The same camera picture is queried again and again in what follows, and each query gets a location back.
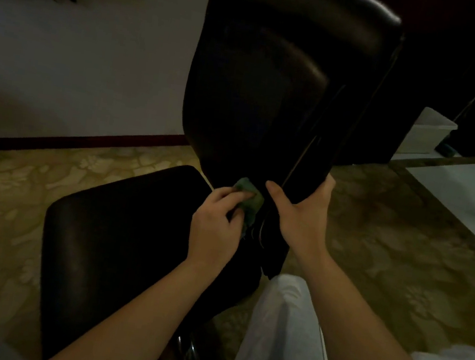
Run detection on person's left hand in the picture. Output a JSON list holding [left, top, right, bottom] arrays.
[[184, 180, 259, 276]]

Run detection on person's right hand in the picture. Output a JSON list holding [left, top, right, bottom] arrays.
[[255, 166, 340, 266]]

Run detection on green cleaning cloth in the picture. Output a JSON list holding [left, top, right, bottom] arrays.
[[225, 175, 268, 230]]

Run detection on black leather chair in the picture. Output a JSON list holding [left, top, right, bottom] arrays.
[[25, 0, 411, 360]]

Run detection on person's left forearm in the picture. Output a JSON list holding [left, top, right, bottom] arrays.
[[42, 240, 226, 360]]

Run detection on person's right forearm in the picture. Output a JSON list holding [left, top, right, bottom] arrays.
[[282, 247, 475, 360]]

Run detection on white plastic bin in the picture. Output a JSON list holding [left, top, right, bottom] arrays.
[[395, 103, 461, 163]]

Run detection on small teal floor item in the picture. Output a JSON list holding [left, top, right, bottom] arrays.
[[434, 142, 458, 158]]

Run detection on dark red baseboard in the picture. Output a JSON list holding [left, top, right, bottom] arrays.
[[0, 108, 187, 181]]

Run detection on dark wooden wardrobe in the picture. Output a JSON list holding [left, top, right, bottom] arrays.
[[383, 0, 475, 159]]

